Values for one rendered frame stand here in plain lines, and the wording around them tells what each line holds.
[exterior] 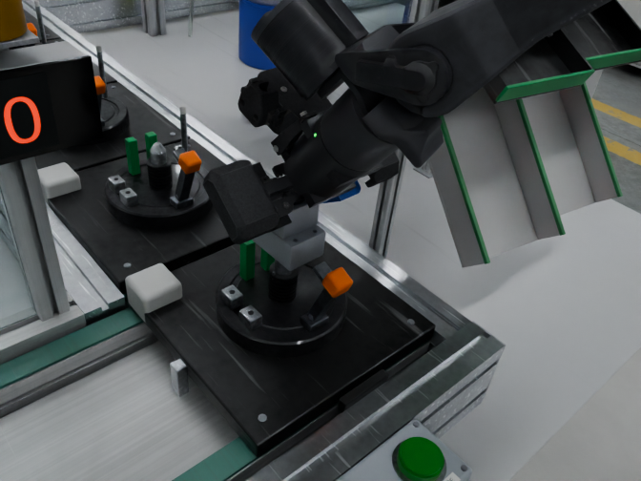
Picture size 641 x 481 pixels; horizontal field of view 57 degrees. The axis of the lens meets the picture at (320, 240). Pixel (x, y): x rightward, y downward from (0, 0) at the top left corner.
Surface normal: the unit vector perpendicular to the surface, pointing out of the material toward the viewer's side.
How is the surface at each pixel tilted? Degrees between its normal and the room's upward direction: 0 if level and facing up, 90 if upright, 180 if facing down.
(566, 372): 0
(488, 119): 45
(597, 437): 0
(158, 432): 0
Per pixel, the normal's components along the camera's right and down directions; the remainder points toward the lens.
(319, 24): 0.28, -0.12
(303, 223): 0.66, 0.50
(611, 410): 0.09, -0.79
